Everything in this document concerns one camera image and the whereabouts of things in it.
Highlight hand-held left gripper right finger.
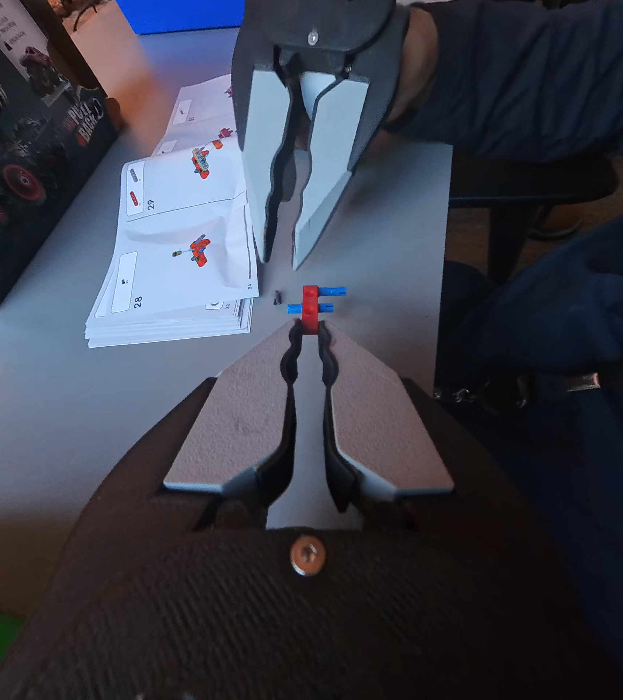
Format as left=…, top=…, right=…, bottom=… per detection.
left=318, top=319, right=456, bottom=515

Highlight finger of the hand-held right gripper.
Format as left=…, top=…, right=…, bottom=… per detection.
left=242, top=65, right=297, bottom=264
left=291, top=73, right=374, bottom=272

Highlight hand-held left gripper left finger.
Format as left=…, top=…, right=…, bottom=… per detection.
left=163, top=319, right=298, bottom=515

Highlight red lego beam blue pins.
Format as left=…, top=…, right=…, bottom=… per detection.
left=287, top=284, right=348, bottom=334

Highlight person's right forearm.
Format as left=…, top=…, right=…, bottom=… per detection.
left=399, top=0, right=623, bottom=165

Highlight lego instruction booklet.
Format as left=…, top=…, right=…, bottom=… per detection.
left=84, top=74, right=260, bottom=349

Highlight black lego set box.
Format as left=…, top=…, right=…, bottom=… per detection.
left=0, top=0, right=126, bottom=316

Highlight person's right hand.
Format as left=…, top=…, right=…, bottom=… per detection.
left=383, top=8, right=439, bottom=132

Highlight blue plastic bin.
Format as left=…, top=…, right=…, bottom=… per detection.
left=116, top=0, right=247, bottom=35

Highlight black chair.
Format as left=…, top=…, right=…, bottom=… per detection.
left=447, top=156, right=619, bottom=285

